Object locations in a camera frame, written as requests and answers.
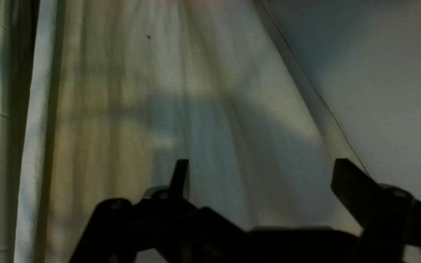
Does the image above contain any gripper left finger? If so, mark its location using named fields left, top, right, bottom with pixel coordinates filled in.
left=69, top=159, right=249, bottom=263

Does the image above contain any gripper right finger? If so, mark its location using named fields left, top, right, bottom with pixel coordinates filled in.
left=330, top=158, right=421, bottom=263

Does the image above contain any beige sheer curtain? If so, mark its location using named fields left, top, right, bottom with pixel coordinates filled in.
left=13, top=0, right=370, bottom=263

